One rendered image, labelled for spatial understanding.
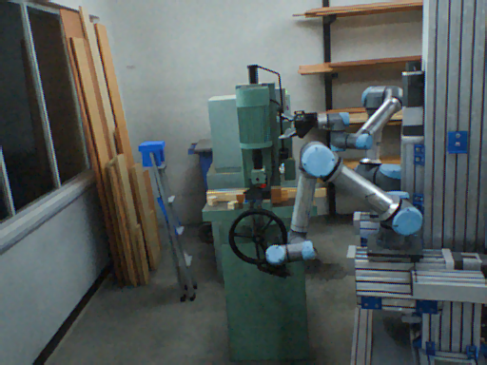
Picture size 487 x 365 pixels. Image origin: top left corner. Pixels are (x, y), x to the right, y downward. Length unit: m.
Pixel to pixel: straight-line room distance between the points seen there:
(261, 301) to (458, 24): 1.63
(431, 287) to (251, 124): 1.13
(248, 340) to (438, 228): 1.20
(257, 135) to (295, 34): 2.47
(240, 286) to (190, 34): 2.89
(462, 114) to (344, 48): 2.79
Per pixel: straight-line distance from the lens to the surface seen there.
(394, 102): 2.42
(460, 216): 2.20
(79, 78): 3.55
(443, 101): 2.08
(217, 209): 2.38
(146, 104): 4.82
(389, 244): 2.01
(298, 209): 1.92
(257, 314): 2.59
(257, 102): 2.32
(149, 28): 4.80
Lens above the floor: 1.60
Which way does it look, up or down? 14 degrees down
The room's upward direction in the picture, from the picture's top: 5 degrees counter-clockwise
